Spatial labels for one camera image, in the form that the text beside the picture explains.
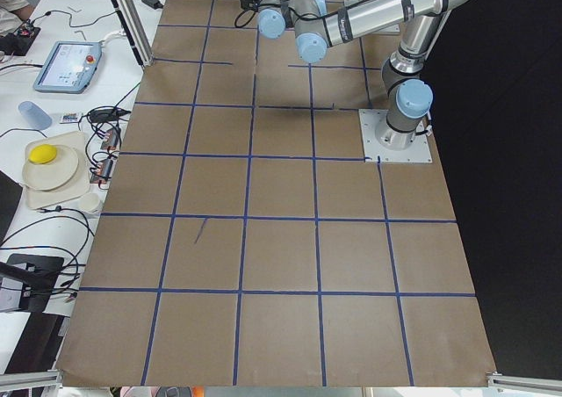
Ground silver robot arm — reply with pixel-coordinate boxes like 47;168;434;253
251;0;469;150

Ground black laptop stand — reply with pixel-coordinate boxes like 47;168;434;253
1;253;64;313

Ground black power adapter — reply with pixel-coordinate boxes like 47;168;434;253
141;0;163;10

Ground blue teach pendant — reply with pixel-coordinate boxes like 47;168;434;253
33;41;102;94

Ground blue plastic cup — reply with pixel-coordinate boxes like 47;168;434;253
18;101;52;130

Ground beige tray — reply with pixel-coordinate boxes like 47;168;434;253
22;131;90;210

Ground white paper cup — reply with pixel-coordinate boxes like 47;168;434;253
78;192;104;216

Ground yellow lemon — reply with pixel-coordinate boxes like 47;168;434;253
28;144;58;164

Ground beige plate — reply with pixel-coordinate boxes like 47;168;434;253
22;145;79;191

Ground aluminium frame post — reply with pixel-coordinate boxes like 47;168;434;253
111;0;154;68

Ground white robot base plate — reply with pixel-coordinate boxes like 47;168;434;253
358;109;433;163

